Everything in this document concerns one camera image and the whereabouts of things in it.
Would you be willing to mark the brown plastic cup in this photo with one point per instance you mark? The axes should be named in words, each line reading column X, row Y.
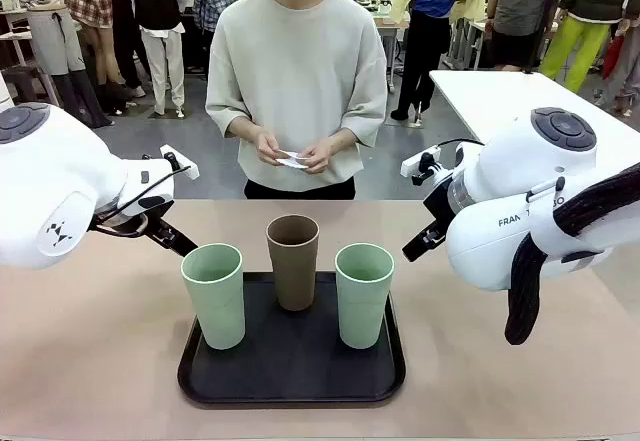
column 294, row 271

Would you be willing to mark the person's right hand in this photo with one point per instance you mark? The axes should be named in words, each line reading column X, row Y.
column 270, row 148

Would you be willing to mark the person in neon green trousers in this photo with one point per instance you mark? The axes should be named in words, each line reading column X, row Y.
column 580, row 36

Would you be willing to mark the person in black jacket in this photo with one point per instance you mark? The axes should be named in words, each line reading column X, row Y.
column 160, row 21

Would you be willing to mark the black plastic tray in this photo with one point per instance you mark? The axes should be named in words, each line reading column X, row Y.
column 295, row 366

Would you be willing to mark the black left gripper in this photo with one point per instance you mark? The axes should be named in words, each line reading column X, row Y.
column 161, row 228

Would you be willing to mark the person in beige shirt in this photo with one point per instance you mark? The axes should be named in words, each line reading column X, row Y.
column 297, row 71

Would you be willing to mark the mannequin with grey shorts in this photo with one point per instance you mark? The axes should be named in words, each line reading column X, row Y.
column 60, row 51

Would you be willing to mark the light green plastic cup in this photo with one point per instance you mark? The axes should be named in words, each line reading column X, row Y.
column 215, row 301
column 364, row 306

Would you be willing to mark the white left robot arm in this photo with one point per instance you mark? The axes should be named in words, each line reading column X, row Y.
column 50, row 186

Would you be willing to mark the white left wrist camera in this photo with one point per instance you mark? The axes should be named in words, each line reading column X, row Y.
column 180, row 163

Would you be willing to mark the person in grey shirt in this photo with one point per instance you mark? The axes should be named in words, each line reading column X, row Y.
column 520, row 6

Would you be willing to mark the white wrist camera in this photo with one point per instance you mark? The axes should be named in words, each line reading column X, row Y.
column 180, row 163
column 417, row 162

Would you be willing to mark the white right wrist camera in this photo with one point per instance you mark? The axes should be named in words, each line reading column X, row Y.
column 417, row 162

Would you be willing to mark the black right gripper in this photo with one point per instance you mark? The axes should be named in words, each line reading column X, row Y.
column 441, row 206

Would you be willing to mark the person with red umbrella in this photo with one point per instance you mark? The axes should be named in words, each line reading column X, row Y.
column 622, row 61

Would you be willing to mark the person's right forearm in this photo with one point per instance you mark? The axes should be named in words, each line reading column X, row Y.
column 247, row 128

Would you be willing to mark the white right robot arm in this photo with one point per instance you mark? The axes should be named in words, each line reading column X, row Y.
column 500, row 171

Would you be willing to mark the white side table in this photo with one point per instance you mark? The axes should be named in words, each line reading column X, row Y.
column 480, row 101

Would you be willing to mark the person's left hand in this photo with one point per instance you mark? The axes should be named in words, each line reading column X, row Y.
column 319, row 158

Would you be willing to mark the person in yellow jacket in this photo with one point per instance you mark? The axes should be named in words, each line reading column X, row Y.
column 430, row 21

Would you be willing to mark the person's left forearm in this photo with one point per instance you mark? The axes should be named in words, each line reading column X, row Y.
column 341, row 140

